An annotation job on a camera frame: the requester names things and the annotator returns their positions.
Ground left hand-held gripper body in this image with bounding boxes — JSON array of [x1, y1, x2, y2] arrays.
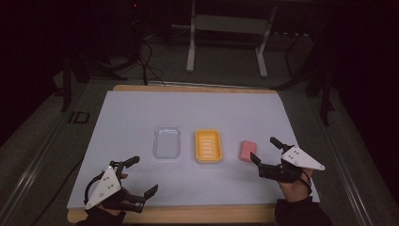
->
[[84, 160, 146, 214]]

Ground clear plastic lid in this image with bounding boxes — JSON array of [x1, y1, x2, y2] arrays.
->
[[152, 125, 183, 160]]

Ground black floor frame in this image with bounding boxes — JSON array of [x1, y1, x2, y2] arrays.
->
[[68, 110, 91, 124]]

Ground pink soap bar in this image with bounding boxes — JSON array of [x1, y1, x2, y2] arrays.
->
[[239, 139, 258, 164]]

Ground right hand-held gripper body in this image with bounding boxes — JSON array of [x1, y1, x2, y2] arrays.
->
[[257, 144, 327, 184]]

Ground person's right hand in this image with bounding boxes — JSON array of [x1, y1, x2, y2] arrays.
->
[[278, 169, 314, 203]]

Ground black floor cables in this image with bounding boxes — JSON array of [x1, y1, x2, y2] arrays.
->
[[136, 40, 168, 87]]

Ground black stand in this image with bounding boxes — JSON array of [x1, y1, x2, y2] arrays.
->
[[60, 53, 127, 113], [272, 62, 335, 127]]

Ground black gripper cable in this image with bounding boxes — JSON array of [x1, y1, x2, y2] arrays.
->
[[83, 170, 106, 205]]

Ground person's left hand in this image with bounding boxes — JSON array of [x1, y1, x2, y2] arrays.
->
[[93, 172, 136, 218]]

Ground yellow soap dish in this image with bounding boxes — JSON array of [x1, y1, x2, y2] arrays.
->
[[194, 128, 224, 165]]

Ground white metal stand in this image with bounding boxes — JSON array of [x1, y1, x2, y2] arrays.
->
[[185, 0, 279, 79]]

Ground white table sheet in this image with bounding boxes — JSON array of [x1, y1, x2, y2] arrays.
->
[[66, 89, 321, 210]]

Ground black wrist strap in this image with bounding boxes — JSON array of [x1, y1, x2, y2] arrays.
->
[[297, 169, 313, 196]]

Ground metal floor rail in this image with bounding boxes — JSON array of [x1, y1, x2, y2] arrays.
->
[[0, 103, 83, 226], [309, 95, 375, 226]]

